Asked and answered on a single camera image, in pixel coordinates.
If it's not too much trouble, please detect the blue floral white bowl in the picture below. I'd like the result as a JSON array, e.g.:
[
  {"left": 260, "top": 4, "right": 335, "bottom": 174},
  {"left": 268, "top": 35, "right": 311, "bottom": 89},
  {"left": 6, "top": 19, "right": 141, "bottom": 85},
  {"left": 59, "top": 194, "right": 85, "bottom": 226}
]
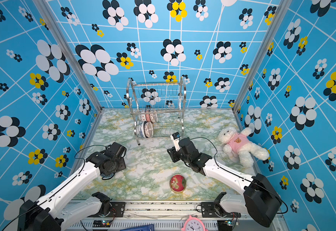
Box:
[{"left": 137, "top": 121, "right": 146, "bottom": 138}]

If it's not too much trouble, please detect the red striped white bowl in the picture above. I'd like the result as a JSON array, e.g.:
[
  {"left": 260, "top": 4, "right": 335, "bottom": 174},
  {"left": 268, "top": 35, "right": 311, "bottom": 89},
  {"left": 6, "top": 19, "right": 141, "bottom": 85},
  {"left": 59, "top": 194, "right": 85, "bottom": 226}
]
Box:
[{"left": 150, "top": 113, "right": 158, "bottom": 123}]

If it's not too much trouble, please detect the black leaf patterned bowl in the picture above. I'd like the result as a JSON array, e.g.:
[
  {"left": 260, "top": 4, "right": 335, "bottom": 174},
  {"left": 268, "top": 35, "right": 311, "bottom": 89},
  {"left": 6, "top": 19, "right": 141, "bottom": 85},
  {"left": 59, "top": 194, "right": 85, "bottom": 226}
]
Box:
[{"left": 145, "top": 112, "right": 153, "bottom": 123}]

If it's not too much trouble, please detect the dark blue patterned bowl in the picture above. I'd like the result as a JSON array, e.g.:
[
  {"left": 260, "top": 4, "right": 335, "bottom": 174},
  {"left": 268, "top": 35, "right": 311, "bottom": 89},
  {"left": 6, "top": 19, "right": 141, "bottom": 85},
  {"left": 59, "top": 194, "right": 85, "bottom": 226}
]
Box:
[{"left": 102, "top": 173, "right": 115, "bottom": 178}]

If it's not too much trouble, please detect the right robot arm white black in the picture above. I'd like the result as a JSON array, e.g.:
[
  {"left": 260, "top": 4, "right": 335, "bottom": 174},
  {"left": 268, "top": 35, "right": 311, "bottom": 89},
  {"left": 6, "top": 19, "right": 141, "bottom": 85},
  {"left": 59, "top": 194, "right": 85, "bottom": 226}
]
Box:
[{"left": 167, "top": 132, "right": 283, "bottom": 228}]

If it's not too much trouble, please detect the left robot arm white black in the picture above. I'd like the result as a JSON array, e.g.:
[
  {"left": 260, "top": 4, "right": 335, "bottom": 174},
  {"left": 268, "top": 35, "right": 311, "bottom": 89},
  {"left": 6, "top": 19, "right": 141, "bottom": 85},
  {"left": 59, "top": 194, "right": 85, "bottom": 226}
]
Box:
[{"left": 3, "top": 142, "right": 127, "bottom": 231}]

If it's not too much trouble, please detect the stainless steel dish rack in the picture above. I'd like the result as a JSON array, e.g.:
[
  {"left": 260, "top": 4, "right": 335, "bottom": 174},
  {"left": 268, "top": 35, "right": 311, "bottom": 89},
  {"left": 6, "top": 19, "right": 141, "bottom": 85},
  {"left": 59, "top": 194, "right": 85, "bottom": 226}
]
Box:
[{"left": 126, "top": 78, "right": 187, "bottom": 145}]

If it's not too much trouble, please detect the red gold round tin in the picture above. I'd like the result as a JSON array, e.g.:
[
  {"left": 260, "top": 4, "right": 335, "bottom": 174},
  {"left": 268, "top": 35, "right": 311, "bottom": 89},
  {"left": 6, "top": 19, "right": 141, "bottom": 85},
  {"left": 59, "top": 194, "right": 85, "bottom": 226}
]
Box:
[{"left": 169, "top": 174, "right": 187, "bottom": 193}]

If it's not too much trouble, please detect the white teddy bear pink shirt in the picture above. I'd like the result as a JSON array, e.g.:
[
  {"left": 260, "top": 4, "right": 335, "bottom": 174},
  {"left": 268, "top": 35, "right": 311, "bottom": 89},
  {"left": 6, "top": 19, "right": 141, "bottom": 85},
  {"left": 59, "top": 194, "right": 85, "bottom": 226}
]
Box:
[{"left": 218, "top": 126, "right": 270, "bottom": 168}]

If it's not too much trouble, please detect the left green circuit board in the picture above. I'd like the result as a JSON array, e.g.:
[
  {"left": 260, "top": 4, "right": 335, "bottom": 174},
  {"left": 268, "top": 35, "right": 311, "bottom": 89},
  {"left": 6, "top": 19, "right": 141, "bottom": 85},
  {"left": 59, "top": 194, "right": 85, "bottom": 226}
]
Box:
[{"left": 92, "top": 220, "right": 112, "bottom": 228}]

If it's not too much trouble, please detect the green circuit board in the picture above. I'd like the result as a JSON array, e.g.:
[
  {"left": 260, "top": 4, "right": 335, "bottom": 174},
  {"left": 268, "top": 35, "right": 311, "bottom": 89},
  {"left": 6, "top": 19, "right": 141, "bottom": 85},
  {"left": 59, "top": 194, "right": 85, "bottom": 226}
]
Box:
[
  {"left": 217, "top": 220, "right": 233, "bottom": 231},
  {"left": 92, "top": 220, "right": 112, "bottom": 228}
]

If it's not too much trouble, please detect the pink alarm clock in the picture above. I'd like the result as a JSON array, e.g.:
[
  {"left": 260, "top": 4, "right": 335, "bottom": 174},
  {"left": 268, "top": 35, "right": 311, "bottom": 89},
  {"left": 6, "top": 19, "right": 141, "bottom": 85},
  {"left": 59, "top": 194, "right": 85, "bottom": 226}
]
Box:
[{"left": 181, "top": 215, "right": 208, "bottom": 231}]

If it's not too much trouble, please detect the blue box at front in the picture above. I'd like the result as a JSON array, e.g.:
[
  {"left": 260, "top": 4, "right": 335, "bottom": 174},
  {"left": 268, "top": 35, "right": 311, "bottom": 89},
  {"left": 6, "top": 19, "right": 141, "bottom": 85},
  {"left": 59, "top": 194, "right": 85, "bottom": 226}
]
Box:
[{"left": 120, "top": 224, "right": 154, "bottom": 231}]

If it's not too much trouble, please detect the right green circuit board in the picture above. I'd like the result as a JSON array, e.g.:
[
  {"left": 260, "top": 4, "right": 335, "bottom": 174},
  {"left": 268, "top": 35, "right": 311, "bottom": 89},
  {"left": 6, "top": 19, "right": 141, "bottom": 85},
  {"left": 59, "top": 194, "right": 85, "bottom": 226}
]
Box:
[{"left": 217, "top": 220, "right": 233, "bottom": 231}]

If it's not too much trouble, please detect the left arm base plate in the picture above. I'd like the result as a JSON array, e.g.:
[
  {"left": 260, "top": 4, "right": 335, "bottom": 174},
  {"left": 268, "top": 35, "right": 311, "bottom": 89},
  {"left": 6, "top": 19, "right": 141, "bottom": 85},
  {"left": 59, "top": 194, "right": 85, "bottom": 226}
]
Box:
[{"left": 96, "top": 202, "right": 126, "bottom": 218}]

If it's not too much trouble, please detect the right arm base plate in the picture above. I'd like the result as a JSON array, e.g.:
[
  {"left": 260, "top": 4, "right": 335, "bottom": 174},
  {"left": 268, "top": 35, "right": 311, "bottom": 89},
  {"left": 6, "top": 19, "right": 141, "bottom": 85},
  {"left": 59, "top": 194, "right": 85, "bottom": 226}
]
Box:
[{"left": 201, "top": 202, "right": 242, "bottom": 219}]

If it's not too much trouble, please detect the aluminium front rail frame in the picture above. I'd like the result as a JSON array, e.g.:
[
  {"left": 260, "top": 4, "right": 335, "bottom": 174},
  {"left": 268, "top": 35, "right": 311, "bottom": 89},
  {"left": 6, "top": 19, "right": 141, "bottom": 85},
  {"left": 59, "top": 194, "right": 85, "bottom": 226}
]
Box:
[{"left": 68, "top": 200, "right": 289, "bottom": 231}]

